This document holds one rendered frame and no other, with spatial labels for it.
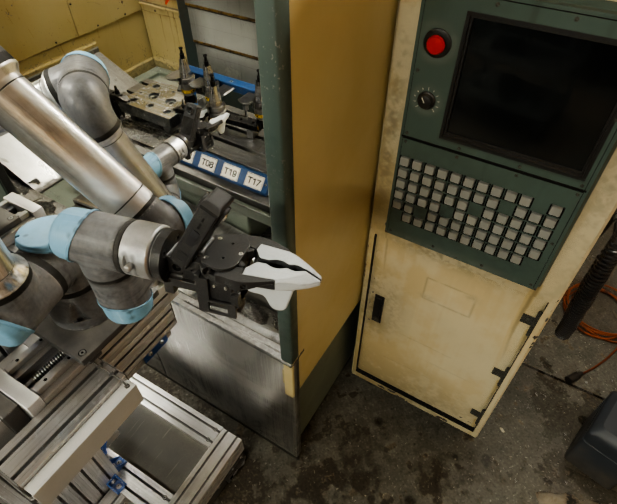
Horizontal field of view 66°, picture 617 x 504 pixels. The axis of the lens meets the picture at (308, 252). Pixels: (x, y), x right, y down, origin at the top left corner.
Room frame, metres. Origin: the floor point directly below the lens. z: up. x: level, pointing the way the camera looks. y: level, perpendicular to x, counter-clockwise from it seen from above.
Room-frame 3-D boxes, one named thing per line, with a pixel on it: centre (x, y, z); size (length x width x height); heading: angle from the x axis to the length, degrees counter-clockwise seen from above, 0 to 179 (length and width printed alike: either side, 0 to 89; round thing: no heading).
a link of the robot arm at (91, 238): (0.46, 0.28, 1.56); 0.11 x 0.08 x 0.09; 74
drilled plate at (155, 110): (1.93, 0.64, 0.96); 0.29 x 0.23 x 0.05; 59
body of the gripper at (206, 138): (1.33, 0.37, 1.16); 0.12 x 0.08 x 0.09; 148
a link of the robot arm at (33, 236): (0.66, 0.50, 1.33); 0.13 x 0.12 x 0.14; 164
